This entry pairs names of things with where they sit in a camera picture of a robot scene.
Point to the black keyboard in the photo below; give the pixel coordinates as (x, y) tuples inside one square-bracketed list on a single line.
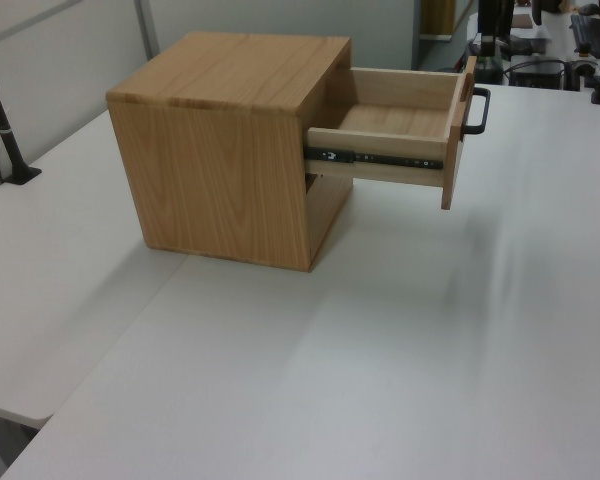
[(592, 35)]

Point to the black computer mouse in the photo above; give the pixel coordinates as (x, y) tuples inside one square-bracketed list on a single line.
[(589, 8)]

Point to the light wooden drawer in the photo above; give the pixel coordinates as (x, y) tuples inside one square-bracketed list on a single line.
[(395, 120)]

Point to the black metal drawer slide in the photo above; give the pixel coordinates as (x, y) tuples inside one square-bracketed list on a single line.
[(380, 158)]

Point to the black background pole stand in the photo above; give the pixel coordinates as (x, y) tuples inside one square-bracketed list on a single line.
[(506, 20)]

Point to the wooden background panel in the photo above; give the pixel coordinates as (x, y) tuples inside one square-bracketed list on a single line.
[(436, 17)]

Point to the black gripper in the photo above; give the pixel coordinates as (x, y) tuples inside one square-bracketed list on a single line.
[(489, 17)]

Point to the light wooden cabinet box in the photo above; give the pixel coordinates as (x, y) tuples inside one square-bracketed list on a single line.
[(215, 165)]

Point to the black electronics box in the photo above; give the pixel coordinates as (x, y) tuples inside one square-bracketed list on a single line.
[(537, 75)]

